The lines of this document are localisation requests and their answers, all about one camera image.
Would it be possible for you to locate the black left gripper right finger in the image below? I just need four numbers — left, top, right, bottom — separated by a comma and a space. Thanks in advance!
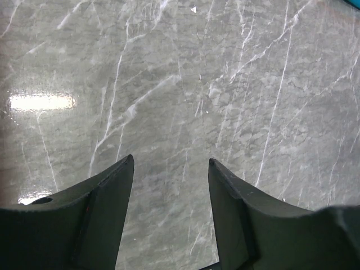
208, 159, 359, 269

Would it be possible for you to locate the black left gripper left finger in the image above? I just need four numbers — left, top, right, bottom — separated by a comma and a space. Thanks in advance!
1, 155, 134, 269

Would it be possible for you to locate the folded teal t-shirt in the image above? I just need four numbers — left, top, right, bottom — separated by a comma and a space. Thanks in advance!
346, 0, 360, 6

